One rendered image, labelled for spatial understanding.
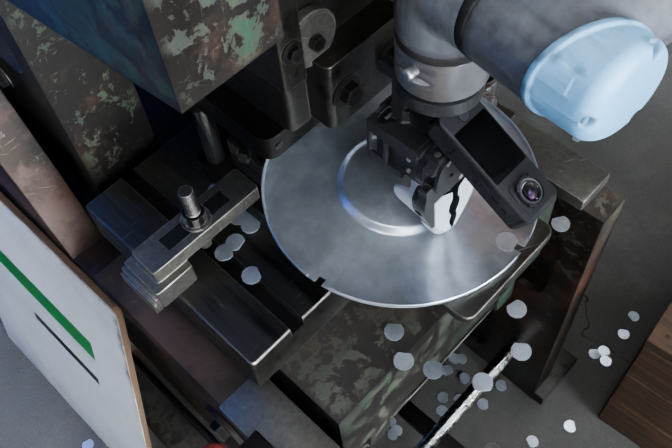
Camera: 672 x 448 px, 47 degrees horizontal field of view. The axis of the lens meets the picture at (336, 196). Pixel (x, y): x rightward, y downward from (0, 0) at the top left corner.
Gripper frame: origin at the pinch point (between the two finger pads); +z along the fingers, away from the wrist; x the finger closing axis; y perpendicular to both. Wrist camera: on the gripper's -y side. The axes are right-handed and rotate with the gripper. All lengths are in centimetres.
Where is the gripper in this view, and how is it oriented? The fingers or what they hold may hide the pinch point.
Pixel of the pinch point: (447, 226)
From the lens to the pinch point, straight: 77.1
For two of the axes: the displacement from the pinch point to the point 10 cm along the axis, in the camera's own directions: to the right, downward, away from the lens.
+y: -7.2, -5.4, 4.4
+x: -6.9, 6.1, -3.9
